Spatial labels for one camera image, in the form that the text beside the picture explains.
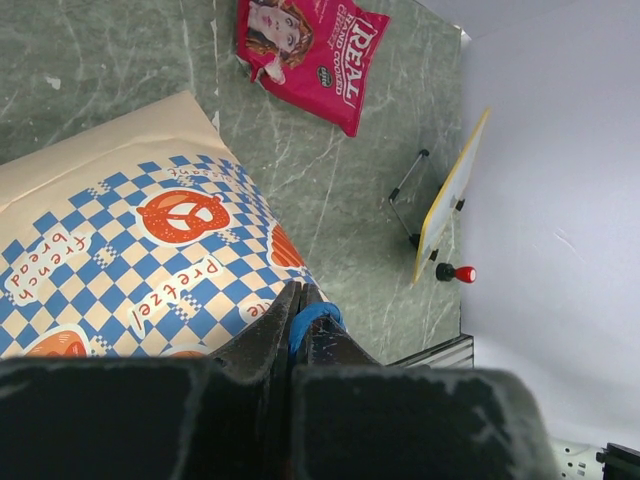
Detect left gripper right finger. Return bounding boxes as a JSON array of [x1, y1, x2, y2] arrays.
[[292, 282, 561, 480]]

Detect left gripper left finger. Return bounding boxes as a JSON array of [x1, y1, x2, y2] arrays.
[[1, 282, 302, 479]]

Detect checkered paper bag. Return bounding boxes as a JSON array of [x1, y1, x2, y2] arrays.
[[1, 92, 313, 358]]

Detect pink crisps bag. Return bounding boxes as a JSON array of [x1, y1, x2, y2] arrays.
[[236, 0, 391, 137]]

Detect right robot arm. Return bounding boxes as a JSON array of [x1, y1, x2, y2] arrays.
[[550, 437, 640, 480]]

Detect red emergency stop button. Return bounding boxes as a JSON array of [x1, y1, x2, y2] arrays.
[[436, 263, 477, 284]]

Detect aluminium rail frame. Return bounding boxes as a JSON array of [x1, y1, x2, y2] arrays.
[[392, 334, 474, 368]]

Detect small whiteboard yellow frame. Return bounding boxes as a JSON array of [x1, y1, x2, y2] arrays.
[[388, 108, 492, 284]]

